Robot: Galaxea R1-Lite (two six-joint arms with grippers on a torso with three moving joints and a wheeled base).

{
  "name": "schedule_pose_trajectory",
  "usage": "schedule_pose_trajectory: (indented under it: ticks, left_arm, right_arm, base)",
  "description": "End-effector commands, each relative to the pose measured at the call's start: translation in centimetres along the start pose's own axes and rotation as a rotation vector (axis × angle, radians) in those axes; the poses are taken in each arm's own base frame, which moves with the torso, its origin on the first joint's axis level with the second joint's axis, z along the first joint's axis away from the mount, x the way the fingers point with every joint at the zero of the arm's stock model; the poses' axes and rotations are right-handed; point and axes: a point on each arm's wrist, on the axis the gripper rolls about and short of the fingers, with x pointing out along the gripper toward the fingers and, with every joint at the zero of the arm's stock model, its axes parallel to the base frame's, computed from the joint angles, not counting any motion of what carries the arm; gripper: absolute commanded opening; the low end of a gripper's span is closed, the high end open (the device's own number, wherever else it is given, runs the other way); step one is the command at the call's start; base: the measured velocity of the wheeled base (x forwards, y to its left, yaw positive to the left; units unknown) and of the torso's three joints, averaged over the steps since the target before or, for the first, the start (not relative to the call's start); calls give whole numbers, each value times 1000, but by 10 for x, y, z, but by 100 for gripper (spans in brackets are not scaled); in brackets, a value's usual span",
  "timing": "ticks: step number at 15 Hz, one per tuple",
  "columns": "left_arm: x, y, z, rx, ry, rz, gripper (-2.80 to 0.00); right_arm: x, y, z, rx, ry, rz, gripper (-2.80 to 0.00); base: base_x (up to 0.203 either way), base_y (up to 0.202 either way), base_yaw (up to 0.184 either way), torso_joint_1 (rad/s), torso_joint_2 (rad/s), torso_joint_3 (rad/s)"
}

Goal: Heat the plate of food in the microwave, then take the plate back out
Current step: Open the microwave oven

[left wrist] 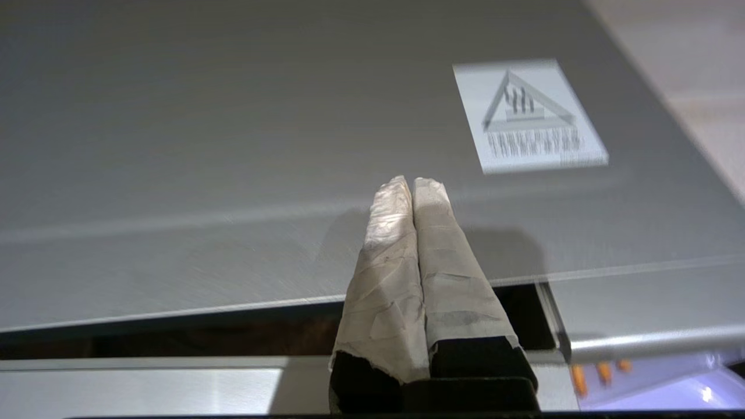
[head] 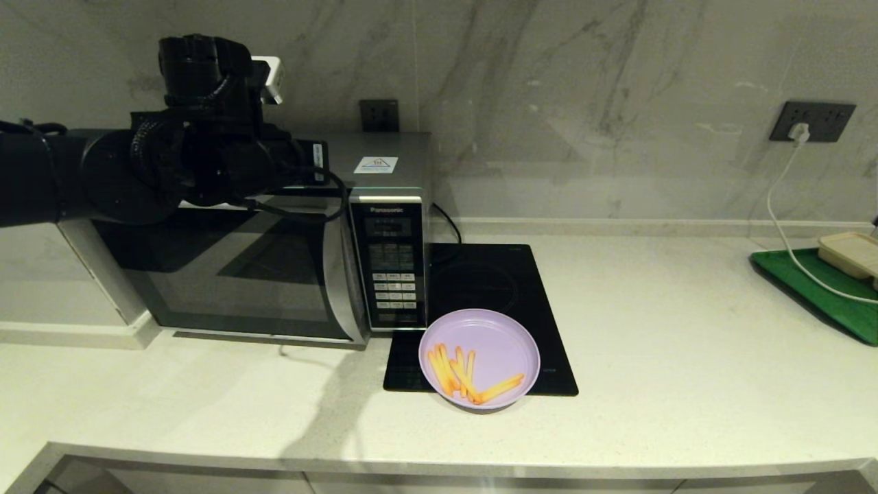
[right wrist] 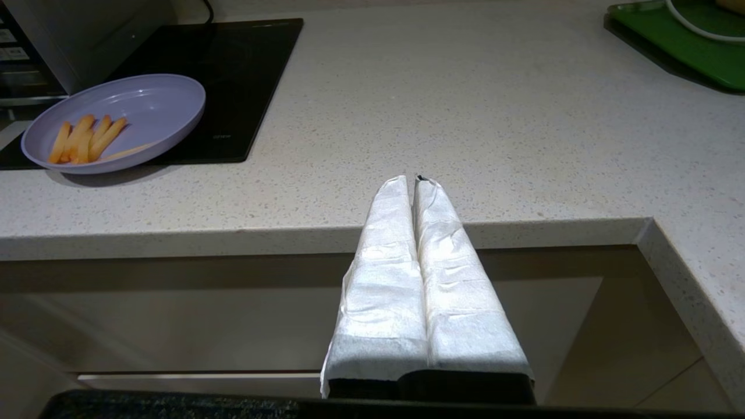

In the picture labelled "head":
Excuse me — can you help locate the white power cable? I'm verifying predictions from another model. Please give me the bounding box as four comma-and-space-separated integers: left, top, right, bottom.
766, 137, 878, 305

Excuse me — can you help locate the wide black wall socket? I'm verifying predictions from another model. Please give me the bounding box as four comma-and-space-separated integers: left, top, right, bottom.
770, 100, 858, 143

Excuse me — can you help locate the black induction cooktop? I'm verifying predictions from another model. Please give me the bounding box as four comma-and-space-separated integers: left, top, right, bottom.
383, 243, 580, 397

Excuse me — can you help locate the small black wall socket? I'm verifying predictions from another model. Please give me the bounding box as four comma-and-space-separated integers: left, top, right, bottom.
359, 99, 400, 132

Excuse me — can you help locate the beige cabinet door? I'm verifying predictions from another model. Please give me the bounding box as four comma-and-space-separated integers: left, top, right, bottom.
676, 472, 878, 494
305, 473, 676, 494
48, 458, 306, 494

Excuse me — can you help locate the black glass microwave door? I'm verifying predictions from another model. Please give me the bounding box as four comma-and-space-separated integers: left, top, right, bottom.
58, 194, 371, 351

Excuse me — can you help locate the green tray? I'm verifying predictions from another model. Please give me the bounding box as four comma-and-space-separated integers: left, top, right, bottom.
749, 247, 878, 346

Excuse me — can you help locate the purple plate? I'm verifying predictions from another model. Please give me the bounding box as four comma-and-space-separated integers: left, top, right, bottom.
418, 308, 541, 411

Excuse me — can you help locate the beige lidded container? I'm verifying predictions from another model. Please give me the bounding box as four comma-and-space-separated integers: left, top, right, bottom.
818, 231, 878, 280

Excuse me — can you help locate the silver Panasonic microwave oven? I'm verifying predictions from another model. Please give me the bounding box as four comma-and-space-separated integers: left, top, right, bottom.
65, 130, 433, 333

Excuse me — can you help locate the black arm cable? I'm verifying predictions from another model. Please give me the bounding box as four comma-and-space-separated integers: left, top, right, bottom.
233, 168, 351, 224

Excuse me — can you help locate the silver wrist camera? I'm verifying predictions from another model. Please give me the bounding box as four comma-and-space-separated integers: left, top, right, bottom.
250, 56, 283, 105

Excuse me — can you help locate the black power cord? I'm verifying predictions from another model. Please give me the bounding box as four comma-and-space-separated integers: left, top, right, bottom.
429, 202, 464, 265

